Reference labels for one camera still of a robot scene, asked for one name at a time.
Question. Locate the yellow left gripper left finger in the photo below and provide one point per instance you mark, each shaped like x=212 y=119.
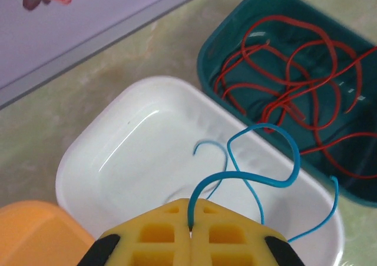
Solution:
x=165 y=219

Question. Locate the orange plastic bin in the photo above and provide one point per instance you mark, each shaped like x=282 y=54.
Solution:
x=35 y=233

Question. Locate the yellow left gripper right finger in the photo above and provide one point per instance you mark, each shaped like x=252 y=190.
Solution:
x=235 y=219

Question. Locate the white plastic bin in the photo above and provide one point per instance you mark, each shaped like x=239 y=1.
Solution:
x=132 y=148

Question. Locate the teal plastic bin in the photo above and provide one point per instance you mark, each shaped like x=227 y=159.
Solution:
x=218 y=48

